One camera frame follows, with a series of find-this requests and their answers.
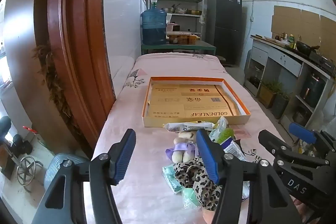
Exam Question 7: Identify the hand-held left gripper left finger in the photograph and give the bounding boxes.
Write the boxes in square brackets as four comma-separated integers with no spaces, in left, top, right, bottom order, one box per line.
[33,129,137,224]

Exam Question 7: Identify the orange rimmed cardboard box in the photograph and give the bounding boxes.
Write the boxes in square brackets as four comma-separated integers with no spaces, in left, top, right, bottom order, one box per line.
[142,76,252,128]

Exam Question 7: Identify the potted plant dark pot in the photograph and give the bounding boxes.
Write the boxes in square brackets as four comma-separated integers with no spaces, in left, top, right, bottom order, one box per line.
[272,93,292,119]

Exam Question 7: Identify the leopard print scrunchie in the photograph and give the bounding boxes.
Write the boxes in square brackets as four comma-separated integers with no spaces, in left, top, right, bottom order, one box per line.
[175,156,223,211]

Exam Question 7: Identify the dark green air fryer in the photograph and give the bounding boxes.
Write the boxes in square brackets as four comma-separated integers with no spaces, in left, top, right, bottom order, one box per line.
[301,70,327,107]

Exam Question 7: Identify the cardboard wall sheets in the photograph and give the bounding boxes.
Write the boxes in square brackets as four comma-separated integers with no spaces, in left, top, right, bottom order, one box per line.
[270,5,336,42]

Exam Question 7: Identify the green fuzzy ring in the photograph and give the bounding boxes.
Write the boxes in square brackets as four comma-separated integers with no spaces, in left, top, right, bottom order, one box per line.
[217,127,235,145]

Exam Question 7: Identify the brown wooden door frame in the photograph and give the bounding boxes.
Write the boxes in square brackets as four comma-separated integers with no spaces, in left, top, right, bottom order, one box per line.
[34,0,117,159]

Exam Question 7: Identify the mint green puff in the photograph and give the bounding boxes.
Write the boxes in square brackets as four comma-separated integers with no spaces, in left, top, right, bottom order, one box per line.
[182,187,203,210]

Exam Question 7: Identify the black wok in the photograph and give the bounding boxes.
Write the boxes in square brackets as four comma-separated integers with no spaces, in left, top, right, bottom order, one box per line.
[295,40,321,54]

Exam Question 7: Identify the brown feather duster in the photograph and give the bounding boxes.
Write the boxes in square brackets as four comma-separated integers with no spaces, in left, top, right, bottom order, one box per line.
[31,42,75,122]

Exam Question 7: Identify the group of condiment bottles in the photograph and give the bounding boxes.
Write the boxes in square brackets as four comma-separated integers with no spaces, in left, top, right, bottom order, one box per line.
[274,32,297,47]

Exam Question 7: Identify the purple white packet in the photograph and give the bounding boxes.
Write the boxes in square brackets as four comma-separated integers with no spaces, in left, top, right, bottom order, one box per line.
[222,140,247,161]

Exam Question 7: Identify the grey electric fan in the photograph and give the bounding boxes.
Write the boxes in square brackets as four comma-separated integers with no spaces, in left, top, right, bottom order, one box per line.
[44,153,88,191]

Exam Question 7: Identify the row of food jars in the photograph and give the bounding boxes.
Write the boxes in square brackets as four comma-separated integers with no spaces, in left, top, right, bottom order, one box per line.
[168,32,201,45]

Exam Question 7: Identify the green table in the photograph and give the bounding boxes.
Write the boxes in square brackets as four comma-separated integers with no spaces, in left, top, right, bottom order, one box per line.
[141,40,217,56]

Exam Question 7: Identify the blue water jug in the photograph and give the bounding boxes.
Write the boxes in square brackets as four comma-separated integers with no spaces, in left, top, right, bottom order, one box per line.
[141,9,168,45]

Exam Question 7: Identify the grey kitchen counter cabinet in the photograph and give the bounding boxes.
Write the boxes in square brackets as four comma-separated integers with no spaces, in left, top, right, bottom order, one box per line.
[244,35,336,135]

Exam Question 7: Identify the potted plant yellow pot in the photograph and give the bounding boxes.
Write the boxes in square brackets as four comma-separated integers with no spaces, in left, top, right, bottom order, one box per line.
[259,80,284,109]

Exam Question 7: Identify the black gas stove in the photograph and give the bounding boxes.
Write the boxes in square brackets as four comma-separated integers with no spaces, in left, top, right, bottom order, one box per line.
[308,52,336,75]

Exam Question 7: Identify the teddy bear purple dress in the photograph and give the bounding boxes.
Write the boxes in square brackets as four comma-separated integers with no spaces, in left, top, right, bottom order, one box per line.
[165,130,201,164]

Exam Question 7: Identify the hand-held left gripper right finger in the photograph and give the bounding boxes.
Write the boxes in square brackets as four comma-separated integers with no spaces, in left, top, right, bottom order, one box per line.
[196,129,302,224]

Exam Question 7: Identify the yellow white snack packet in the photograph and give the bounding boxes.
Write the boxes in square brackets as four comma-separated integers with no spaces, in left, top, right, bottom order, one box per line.
[163,120,215,133]

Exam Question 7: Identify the black pot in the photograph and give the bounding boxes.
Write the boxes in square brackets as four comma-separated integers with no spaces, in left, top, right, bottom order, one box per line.
[292,107,311,126]

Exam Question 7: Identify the person's right hand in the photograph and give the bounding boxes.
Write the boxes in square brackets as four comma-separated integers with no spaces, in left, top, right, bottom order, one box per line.
[292,196,307,214]

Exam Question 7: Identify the dark grey refrigerator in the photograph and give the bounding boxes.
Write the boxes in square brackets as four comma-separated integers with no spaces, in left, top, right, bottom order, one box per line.
[206,0,243,65]

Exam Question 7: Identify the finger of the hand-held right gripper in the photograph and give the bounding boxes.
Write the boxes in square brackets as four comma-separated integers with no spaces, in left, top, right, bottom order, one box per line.
[288,123,336,159]
[258,130,292,159]

